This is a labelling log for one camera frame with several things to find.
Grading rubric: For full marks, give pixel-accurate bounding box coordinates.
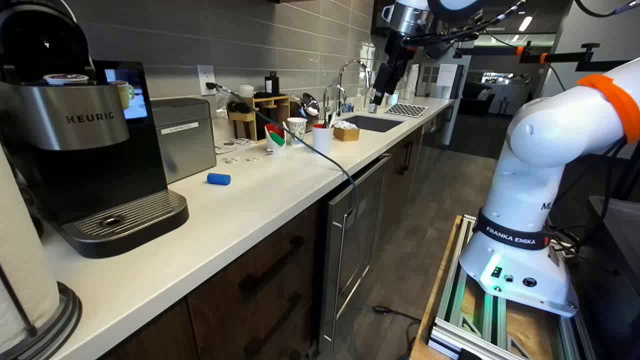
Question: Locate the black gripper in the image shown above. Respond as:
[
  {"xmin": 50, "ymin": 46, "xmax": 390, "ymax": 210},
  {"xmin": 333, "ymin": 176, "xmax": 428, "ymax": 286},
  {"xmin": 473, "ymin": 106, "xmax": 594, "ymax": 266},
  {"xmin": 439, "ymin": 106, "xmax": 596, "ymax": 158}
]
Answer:
[{"xmin": 369, "ymin": 27, "xmax": 415, "ymax": 108}]

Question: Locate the dark counter sink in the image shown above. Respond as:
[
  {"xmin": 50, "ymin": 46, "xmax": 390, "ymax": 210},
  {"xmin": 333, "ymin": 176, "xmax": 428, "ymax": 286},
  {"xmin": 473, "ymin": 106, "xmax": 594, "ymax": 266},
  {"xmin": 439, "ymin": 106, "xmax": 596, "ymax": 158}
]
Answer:
[{"xmin": 342, "ymin": 113, "xmax": 405, "ymax": 133}]

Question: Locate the grey drying mat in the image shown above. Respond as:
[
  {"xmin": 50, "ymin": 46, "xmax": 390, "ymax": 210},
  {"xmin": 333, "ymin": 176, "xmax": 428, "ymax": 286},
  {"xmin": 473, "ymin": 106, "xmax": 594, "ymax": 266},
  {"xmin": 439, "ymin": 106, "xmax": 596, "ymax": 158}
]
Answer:
[{"xmin": 384, "ymin": 102, "xmax": 428, "ymax": 119}]

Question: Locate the chrome faucet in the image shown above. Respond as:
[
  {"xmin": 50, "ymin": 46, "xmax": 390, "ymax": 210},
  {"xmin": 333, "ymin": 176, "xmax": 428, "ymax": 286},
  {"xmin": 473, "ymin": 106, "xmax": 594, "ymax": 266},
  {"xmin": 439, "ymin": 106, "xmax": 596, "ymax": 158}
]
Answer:
[{"xmin": 321, "ymin": 58, "xmax": 366, "ymax": 123}]

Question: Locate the wooden packet box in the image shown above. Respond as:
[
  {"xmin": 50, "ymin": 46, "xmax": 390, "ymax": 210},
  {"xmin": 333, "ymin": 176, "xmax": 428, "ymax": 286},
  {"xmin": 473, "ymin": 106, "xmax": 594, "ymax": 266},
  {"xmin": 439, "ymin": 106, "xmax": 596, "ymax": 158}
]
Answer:
[{"xmin": 331, "ymin": 121, "xmax": 362, "ymax": 144}]

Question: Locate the wooden organizer rack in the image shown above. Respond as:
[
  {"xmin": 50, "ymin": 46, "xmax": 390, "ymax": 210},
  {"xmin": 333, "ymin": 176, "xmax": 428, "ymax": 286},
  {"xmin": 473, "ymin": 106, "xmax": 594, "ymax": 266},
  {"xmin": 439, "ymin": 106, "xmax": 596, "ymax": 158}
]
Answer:
[{"xmin": 227, "ymin": 93, "xmax": 293, "ymax": 141}]

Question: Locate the black jar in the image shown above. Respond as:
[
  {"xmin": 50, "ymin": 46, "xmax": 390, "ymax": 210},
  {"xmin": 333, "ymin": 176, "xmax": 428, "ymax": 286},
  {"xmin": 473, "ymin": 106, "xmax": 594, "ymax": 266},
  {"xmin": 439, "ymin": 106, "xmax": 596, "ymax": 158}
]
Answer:
[{"xmin": 262, "ymin": 70, "xmax": 282, "ymax": 98}]

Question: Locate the white mug red green print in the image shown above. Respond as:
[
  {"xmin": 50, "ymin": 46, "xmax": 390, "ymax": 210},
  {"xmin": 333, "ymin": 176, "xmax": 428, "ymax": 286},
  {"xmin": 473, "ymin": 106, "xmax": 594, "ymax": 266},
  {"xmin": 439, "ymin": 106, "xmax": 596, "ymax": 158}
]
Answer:
[{"xmin": 263, "ymin": 121, "xmax": 288, "ymax": 152}]

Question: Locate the stainless steel dishwasher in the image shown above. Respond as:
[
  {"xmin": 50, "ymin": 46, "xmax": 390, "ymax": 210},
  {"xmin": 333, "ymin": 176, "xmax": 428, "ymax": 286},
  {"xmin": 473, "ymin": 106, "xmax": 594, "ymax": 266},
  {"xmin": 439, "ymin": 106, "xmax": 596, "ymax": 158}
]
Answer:
[{"xmin": 318, "ymin": 153, "xmax": 391, "ymax": 352}]

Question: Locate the small blue object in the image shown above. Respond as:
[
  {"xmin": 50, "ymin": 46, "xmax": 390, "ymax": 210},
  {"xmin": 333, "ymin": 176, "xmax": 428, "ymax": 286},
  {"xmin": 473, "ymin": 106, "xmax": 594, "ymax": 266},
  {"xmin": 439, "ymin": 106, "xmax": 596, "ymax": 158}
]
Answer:
[{"xmin": 204, "ymin": 171, "xmax": 234, "ymax": 188}]

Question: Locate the silver metal box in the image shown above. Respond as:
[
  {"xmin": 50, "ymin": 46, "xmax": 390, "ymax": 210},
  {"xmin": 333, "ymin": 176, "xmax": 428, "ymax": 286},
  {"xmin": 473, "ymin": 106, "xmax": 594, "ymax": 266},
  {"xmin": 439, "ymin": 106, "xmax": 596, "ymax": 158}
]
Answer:
[{"xmin": 150, "ymin": 96, "xmax": 218, "ymax": 185}]

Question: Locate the wooden board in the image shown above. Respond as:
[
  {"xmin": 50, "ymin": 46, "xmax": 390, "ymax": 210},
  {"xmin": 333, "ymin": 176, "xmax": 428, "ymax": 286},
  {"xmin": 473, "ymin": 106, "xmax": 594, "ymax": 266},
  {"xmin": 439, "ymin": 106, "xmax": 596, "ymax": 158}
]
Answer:
[{"xmin": 407, "ymin": 214, "xmax": 465, "ymax": 360}]

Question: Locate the wooden drawer cabinet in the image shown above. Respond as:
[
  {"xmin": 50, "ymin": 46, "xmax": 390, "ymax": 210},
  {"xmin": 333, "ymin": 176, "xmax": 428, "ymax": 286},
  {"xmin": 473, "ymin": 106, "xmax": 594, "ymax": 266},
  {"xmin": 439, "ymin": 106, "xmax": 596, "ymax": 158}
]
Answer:
[{"xmin": 97, "ymin": 203, "xmax": 324, "ymax": 360}]

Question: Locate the black silver Keurig coffee machine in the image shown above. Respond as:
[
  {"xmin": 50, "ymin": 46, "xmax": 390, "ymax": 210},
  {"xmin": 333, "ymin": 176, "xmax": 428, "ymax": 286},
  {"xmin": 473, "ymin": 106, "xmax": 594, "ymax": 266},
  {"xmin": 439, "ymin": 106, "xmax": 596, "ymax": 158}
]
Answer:
[{"xmin": 0, "ymin": 0, "xmax": 190, "ymax": 260}]

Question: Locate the dark paper towel holder base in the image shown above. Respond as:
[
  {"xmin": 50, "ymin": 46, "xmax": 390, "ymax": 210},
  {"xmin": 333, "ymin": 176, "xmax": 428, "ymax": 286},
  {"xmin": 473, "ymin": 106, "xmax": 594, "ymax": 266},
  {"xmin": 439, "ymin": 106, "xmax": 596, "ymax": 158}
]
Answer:
[{"xmin": 0, "ymin": 279, "xmax": 84, "ymax": 360}]

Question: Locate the white paper towel roll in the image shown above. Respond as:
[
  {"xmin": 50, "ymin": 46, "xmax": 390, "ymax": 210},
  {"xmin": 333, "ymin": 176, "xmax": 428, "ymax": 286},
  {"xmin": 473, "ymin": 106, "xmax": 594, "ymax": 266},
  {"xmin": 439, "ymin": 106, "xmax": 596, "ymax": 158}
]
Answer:
[{"xmin": 0, "ymin": 147, "xmax": 62, "ymax": 355}]

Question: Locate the black power cable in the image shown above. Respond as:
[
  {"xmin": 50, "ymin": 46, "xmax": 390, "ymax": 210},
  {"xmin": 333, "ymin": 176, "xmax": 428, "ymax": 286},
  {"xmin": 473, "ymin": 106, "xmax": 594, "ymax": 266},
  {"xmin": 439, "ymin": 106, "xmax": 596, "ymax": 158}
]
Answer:
[{"xmin": 204, "ymin": 80, "xmax": 359, "ymax": 189}]

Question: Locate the white wall outlet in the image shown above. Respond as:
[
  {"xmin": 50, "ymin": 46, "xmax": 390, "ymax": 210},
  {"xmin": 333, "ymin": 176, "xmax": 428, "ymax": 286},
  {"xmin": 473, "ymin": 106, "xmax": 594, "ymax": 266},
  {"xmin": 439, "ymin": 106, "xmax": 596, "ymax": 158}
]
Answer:
[{"xmin": 196, "ymin": 64, "xmax": 218, "ymax": 96}]

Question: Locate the black drawer handle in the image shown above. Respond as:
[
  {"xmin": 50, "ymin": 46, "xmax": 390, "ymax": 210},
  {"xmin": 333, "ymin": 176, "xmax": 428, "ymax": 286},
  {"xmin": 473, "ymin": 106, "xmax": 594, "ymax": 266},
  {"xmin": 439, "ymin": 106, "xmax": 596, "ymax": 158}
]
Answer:
[
  {"xmin": 236, "ymin": 233, "xmax": 307, "ymax": 299},
  {"xmin": 242, "ymin": 289, "xmax": 305, "ymax": 360}
]

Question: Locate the black floor cable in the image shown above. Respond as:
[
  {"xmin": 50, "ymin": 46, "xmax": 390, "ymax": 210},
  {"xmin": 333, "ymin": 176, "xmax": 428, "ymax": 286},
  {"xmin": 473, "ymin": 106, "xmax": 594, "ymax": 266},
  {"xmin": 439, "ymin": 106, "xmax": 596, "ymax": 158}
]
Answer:
[{"xmin": 369, "ymin": 304, "xmax": 424, "ymax": 352}]

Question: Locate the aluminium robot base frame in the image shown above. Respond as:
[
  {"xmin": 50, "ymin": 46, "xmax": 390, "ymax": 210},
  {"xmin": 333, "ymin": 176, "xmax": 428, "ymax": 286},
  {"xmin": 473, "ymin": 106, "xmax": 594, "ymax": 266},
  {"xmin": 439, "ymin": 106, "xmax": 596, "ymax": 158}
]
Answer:
[{"xmin": 425, "ymin": 214, "xmax": 587, "ymax": 360}]

